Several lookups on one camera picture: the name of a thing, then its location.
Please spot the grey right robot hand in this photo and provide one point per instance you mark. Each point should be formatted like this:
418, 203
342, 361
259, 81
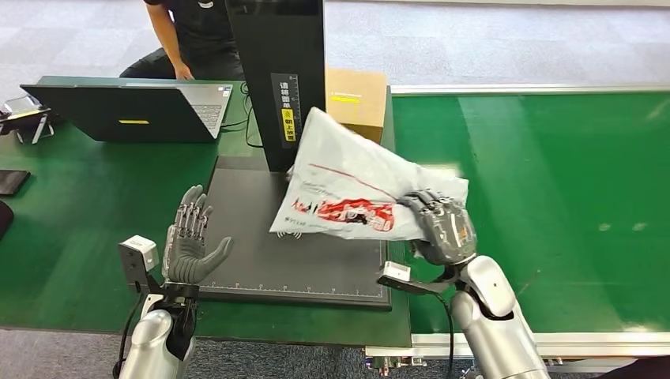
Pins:
447, 230

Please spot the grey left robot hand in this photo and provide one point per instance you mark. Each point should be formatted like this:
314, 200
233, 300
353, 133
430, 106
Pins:
186, 259

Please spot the white plastic mailer package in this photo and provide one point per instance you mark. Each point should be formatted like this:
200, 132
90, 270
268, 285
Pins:
345, 178

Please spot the black weighing device with column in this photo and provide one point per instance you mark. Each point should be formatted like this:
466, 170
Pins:
251, 251

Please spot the green belt conveyor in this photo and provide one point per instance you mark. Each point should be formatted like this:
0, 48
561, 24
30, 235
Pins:
549, 183

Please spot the open laptop computer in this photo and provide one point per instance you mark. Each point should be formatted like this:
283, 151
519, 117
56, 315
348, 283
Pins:
131, 112

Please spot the brown cardboard box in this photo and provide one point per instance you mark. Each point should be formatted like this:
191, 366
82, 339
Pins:
356, 89

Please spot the flat black phone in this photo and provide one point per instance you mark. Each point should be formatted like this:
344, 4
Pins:
10, 182

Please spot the phone on stand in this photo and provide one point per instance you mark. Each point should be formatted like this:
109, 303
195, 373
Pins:
23, 117

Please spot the person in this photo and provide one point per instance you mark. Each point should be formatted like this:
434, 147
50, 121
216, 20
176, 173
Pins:
204, 31

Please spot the dark object at corner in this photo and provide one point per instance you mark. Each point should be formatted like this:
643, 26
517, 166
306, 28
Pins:
644, 370

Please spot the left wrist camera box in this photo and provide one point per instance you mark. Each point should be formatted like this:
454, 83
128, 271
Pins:
137, 253

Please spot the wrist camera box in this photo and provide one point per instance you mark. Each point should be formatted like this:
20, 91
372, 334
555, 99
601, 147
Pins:
396, 272
137, 253

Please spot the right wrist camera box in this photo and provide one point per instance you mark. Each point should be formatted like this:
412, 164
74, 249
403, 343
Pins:
396, 272

